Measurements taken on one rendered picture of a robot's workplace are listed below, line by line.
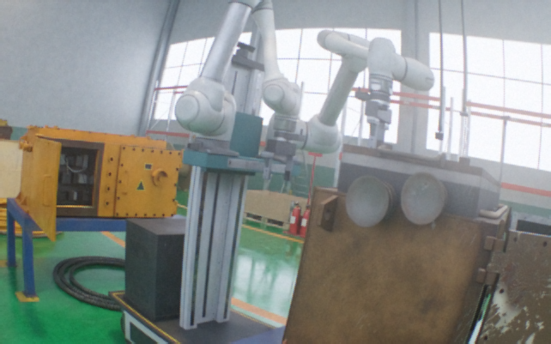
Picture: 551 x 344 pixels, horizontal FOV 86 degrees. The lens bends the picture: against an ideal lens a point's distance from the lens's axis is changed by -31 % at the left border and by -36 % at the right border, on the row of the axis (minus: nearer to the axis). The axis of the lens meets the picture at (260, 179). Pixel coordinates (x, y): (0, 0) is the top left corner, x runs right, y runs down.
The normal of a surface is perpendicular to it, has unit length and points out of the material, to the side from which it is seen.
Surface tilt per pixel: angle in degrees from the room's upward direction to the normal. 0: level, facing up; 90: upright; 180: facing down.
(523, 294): 90
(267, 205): 90
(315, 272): 90
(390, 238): 90
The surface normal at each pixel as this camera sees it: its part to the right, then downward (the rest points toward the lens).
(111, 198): 0.77, 0.15
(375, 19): -0.62, -0.04
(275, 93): -0.25, 0.16
